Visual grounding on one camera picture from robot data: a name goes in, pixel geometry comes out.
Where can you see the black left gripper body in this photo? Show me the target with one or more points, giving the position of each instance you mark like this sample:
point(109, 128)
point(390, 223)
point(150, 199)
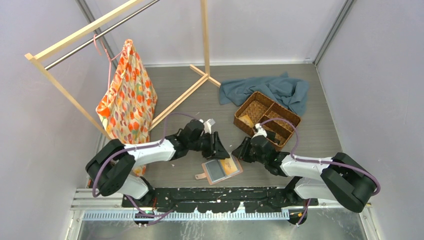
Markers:
point(207, 144)

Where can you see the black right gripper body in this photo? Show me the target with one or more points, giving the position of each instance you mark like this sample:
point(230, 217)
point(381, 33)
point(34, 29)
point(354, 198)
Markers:
point(248, 154)

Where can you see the orange credit card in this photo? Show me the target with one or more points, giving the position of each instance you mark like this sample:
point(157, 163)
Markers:
point(247, 121)

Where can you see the yellow credit card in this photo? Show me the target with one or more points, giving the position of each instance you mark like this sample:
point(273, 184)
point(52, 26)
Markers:
point(229, 166)

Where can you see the woven wicker divided basket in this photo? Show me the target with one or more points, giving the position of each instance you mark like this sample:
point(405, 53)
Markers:
point(260, 108)

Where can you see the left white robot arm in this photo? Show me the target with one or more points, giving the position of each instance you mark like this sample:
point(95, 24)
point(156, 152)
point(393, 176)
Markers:
point(111, 169)

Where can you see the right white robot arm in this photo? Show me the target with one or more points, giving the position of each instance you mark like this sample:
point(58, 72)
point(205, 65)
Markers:
point(338, 178)

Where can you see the silver grey credit card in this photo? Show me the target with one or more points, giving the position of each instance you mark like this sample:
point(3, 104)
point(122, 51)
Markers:
point(214, 170)

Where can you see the blue-grey crumpled cloth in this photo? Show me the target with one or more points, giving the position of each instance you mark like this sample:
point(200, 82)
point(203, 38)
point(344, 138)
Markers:
point(291, 93)

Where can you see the orange floral hanging garment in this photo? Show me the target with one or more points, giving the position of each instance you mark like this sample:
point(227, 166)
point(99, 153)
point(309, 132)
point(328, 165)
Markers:
point(127, 109)

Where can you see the pink clothes hanger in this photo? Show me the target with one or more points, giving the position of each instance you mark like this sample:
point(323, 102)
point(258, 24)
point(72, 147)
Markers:
point(110, 59)

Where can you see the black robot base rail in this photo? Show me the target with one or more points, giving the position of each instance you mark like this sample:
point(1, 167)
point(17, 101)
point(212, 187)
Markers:
point(220, 199)

